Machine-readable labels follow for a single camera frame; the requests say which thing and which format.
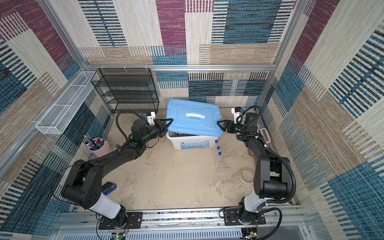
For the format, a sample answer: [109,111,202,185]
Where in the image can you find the clear test tube rack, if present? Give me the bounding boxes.
[213,147,229,172]

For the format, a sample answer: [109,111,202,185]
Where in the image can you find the black wire shelf rack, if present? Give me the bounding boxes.
[91,68,159,114]

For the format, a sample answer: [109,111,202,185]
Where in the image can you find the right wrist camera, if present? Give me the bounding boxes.
[231,107,244,124]

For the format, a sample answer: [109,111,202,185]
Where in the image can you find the white tape roll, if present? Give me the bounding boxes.
[239,168,255,185]

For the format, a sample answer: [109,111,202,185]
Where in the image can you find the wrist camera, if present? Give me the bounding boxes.
[146,112,156,126]
[231,107,244,124]

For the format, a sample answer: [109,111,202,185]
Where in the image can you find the white plastic storage box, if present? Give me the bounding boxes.
[166,132,219,150]

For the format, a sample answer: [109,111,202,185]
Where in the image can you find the blue black device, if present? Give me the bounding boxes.
[102,182,117,196]

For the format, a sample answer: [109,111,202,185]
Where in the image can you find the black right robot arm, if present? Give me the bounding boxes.
[217,113,297,225]

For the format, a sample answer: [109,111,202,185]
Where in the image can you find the pink calculator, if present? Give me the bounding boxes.
[258,128,271,144]

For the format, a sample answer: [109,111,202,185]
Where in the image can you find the blue plastic box lid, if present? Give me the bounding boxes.
[167,99,223,137]

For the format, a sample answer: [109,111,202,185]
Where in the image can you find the white mesh wall basket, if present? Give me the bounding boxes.
[36,71,95,135]

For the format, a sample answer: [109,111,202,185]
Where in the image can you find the blue-capped test tube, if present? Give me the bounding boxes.
[213,146,221,159]
[214,152,222,168]
[213,140,219,156]

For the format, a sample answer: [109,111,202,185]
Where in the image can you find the aluminium front rail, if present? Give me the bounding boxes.
[50,205,310,240]

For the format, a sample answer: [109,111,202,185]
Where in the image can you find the pink pen cup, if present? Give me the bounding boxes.
[84,136,113,158]

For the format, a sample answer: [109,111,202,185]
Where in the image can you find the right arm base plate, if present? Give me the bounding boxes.
[219,207,266,226]

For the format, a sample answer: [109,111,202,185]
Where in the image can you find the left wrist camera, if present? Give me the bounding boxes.
[146,112,156,126]

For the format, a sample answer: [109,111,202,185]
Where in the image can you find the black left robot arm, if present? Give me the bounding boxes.
[61,115,173,229]

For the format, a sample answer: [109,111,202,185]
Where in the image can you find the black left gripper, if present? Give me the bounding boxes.
[140,118,172,146]

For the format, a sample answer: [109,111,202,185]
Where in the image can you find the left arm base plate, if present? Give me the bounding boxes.
[98,212,143,230]

